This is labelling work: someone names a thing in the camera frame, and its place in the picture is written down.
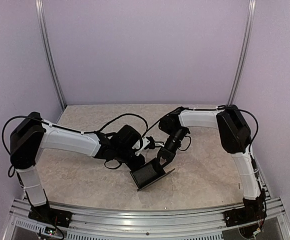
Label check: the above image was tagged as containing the right vertical aluminium post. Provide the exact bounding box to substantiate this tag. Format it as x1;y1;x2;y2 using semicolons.
227;0;257;105

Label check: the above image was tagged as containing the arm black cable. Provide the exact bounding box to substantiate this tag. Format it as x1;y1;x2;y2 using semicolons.
242;109;259;148
97;112;149;138

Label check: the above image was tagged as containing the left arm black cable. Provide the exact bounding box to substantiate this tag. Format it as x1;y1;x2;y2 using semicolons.
97;112;149;138

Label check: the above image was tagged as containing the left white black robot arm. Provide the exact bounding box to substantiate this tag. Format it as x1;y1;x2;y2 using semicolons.
4;111;149;223

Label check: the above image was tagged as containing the vertical aluminium post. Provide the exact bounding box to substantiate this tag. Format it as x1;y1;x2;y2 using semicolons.
227;0;257;105
35;0;67;110

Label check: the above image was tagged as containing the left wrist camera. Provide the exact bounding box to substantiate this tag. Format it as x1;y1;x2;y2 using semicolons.
132;136;156;156

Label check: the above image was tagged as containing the left vertical aluminium post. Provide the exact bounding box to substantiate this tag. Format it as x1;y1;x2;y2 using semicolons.
35;0;67;110

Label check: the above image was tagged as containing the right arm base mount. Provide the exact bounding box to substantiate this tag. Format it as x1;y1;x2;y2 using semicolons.
224;196;267;227

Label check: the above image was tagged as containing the front aluminium frame rail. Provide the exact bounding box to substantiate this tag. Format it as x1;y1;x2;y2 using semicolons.
0;198;290;240

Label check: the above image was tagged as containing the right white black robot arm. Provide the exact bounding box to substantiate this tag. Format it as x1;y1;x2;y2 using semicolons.
158;105;266;222

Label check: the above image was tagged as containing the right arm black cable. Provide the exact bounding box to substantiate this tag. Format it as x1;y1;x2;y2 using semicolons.
242;109;259;148

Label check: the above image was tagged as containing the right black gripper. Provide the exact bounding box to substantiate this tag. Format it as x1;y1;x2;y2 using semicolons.
156;127;187;171

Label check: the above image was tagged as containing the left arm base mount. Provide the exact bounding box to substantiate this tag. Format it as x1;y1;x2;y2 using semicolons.
28;201;72;228

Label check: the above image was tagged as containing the small circuit board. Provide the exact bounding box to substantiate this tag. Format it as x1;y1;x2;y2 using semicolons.
37;226;59;238

